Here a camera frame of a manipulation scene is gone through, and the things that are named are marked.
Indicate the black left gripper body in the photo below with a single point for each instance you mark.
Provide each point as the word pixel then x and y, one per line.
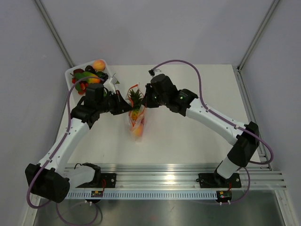
pixel 112 103

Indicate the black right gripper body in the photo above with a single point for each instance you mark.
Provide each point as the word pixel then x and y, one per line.
pixel 153 100

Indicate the clear zip bag orange zipper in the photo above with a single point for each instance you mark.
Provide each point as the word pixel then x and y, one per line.
pixel 130 124

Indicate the orange spiky pineapple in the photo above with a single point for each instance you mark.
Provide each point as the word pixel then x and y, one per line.
pixel 136 97

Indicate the peach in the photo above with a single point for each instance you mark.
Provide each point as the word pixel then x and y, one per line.
pixel 99 65
pixel 138 131

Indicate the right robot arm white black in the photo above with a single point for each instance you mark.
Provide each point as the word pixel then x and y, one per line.
pixel 243 137

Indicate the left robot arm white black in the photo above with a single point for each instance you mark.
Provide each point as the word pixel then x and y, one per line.
pixel 47 178

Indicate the dark grape bunch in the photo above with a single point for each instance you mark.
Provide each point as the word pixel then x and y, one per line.
pixel 102 75

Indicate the red strawberries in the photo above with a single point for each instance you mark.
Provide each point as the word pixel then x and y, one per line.
pixel 81 86

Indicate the white perforated plastic basket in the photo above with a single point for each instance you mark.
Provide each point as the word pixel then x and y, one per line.
pixel 96 71

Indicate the peach at basket back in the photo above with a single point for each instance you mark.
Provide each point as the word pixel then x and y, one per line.
pixel 99 65

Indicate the green orange mango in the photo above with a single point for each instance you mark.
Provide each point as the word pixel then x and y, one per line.
pixel 91 78

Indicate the dark plum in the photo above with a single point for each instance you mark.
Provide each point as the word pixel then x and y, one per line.
pixel 90 69

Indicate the large green leaf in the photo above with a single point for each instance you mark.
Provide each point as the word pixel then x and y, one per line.
pixel 79 76

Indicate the left controller board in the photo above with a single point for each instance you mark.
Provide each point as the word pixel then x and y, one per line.
pixel 96 194

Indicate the controller board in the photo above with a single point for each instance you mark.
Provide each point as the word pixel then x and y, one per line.
pixel 224 196
pixel 96 194

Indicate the right controller board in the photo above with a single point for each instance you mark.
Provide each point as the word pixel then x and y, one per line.
pixel 224 196

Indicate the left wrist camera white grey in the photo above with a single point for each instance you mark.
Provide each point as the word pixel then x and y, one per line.
pixel 112 84

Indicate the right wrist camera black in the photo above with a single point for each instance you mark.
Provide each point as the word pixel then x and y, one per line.
pixel 152 72

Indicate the left corner aluminium post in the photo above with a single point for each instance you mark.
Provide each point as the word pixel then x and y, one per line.
pixel 50 25

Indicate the corner aluminium post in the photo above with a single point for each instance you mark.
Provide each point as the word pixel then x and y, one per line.
pixel 50 25
pixel 259 32

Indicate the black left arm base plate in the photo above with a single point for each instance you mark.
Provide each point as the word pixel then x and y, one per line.
pixel 108 180

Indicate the white slotted cable duct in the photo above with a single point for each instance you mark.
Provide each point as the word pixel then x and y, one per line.
pixel 144 195

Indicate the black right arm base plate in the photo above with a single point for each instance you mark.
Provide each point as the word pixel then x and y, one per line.
pixel 212 180

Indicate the aluminium rail at table edge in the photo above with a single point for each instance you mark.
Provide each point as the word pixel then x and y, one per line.
pixel 183 176

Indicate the right corner aluminium post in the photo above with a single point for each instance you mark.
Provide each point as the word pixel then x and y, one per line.
pixel 259 32

